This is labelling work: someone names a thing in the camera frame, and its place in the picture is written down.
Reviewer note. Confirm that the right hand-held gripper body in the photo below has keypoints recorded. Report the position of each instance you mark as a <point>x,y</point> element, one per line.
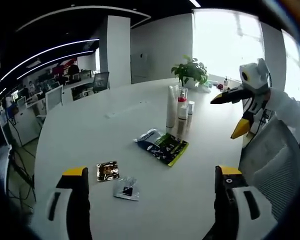
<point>256,77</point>

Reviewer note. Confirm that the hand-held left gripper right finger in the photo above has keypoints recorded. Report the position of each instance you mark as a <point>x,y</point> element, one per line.
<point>240,207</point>

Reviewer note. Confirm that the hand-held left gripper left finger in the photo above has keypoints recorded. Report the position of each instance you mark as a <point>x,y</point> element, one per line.
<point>65,205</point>

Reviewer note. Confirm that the small white skincare tube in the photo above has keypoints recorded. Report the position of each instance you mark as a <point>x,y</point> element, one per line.
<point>183,112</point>
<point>190,107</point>

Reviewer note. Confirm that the red-banded white skincare bottle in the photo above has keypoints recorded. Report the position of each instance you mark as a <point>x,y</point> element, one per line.
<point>182,99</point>

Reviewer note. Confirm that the gold foil skincare sachet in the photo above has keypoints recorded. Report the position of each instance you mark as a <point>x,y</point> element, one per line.
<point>107,171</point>

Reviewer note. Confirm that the large white skincare tube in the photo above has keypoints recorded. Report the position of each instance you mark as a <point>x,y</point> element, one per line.
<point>172,110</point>

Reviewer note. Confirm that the green black skincare sachet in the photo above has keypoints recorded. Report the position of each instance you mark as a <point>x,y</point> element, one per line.
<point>173,150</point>

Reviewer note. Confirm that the small white bottle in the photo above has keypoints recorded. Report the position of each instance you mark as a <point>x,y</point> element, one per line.
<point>226,84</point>

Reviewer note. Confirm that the teal plastic packet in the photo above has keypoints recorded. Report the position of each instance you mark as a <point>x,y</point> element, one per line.
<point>207,86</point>

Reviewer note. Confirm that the large bright window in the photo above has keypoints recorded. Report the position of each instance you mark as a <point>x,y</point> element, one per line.
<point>225,45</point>

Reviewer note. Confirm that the potted green plant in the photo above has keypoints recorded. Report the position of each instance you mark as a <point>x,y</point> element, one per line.
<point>190,70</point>

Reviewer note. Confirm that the grey mesh office chair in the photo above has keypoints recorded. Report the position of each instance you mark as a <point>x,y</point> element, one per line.
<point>275,170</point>

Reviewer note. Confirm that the white office chair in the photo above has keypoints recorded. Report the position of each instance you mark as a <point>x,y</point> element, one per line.
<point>54,97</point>

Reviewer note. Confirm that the white office desk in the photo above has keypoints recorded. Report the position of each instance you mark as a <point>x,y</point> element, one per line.
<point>82,90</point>

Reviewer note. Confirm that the dark grey office chair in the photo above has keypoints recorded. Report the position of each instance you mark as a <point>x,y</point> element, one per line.
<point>101,81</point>

